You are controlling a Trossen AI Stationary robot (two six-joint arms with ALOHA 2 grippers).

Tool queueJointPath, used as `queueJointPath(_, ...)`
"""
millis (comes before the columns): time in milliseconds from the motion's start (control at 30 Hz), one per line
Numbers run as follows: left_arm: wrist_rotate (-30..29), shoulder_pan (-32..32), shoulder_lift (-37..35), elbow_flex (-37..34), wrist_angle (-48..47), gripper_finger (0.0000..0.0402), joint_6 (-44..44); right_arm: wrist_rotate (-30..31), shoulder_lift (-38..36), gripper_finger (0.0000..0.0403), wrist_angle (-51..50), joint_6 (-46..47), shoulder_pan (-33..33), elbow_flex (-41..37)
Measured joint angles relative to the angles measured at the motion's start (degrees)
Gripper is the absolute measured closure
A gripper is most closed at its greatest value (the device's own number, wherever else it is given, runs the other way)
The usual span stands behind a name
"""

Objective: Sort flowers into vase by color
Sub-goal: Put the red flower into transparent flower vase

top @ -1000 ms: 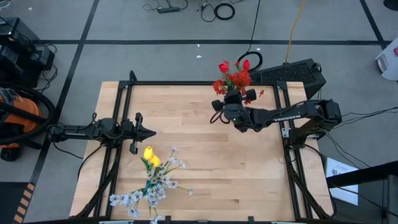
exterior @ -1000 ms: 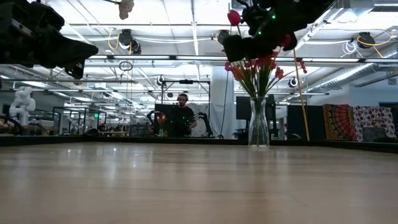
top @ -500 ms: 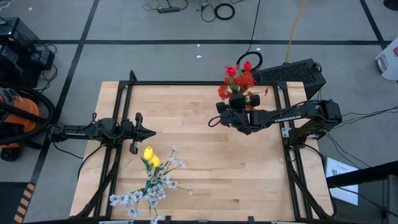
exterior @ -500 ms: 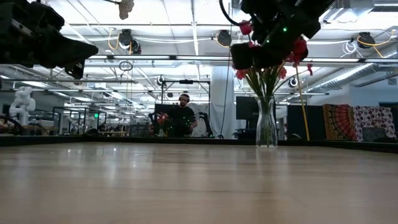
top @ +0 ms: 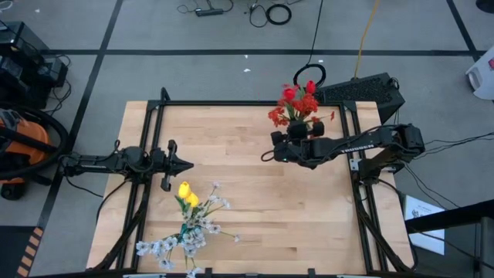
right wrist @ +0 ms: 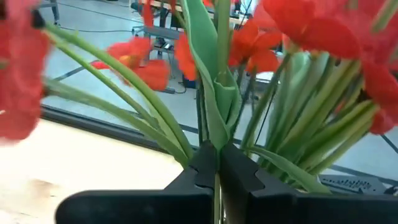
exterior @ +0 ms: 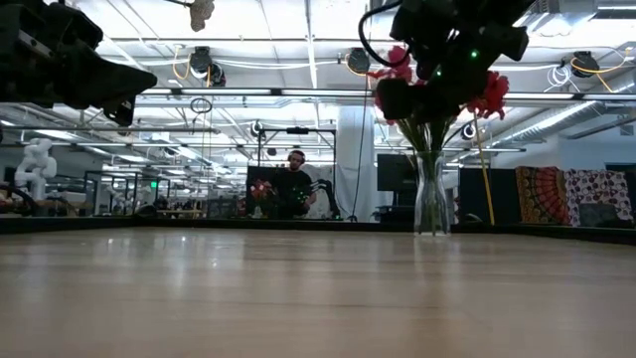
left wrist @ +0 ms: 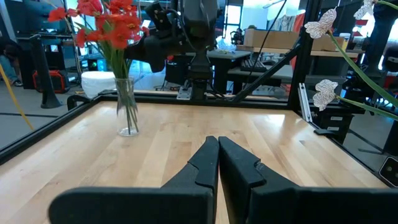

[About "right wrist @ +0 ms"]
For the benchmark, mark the red tulip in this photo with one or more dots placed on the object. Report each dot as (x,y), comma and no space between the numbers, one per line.
(205,46)
(329,37)

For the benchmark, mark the red blossom bunch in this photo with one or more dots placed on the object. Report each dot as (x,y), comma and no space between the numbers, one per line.
(382,84)
(18,77)

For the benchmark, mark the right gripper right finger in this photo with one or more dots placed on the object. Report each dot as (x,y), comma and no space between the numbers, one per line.
(295,210)

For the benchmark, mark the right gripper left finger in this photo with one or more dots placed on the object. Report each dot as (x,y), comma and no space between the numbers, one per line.
(140,208)

